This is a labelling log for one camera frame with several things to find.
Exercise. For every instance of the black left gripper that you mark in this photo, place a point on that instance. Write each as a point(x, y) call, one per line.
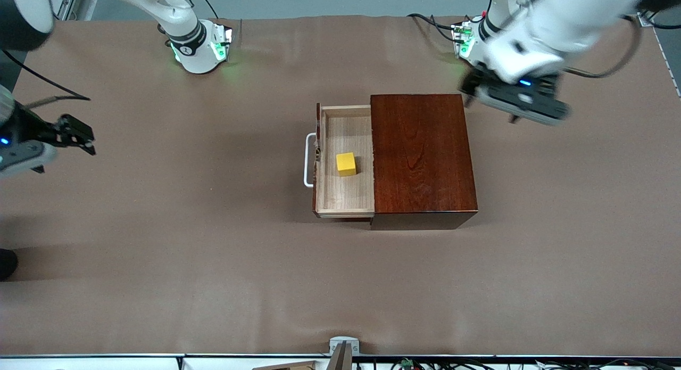
point(470, 81)

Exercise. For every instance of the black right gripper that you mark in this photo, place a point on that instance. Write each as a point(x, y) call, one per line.
point(33, 130)

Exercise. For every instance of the yellow wooden block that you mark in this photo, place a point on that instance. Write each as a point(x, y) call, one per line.
point(346, 165)

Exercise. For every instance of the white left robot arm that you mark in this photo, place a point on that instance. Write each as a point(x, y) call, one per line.
point(564, 29)

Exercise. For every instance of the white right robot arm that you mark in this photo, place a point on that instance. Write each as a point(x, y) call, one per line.
point(194, 53)

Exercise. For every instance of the dark red wooden cabinet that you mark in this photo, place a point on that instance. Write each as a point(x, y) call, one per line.
point(425, 162)

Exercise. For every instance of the black round object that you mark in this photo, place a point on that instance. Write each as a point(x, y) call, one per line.
point(6, 264)

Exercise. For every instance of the brown table mat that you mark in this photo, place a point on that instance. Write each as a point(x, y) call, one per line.
point(266, 279)

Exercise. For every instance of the brown cardboard piece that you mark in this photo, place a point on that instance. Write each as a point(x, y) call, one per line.
point(287, 366)

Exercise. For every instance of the aluminium frame profile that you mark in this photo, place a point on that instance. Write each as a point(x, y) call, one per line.
point(645, 21)
point(66, 2)

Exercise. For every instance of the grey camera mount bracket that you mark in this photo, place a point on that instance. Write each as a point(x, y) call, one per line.
point(344, 348)

